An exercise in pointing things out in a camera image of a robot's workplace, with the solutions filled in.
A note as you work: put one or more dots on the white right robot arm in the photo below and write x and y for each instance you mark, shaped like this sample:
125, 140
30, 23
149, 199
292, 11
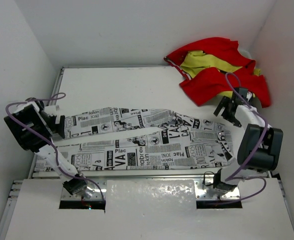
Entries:
259, 149

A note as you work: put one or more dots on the white front cover panel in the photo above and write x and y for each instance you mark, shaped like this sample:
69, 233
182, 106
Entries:
147, 210

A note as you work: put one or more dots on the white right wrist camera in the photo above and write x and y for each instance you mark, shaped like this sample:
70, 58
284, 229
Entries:
247, 94

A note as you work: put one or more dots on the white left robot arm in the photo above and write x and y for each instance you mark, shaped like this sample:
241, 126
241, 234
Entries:
33, 126

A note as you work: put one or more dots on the newspaper print trousers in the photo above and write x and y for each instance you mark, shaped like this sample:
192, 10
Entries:
181, 142

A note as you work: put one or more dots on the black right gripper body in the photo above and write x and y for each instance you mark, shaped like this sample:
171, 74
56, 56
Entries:
225, 102

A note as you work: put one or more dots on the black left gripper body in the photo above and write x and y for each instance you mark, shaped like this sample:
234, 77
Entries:
50, 120

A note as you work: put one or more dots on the red fabric garment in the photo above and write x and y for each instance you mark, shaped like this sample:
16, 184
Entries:
220, 47

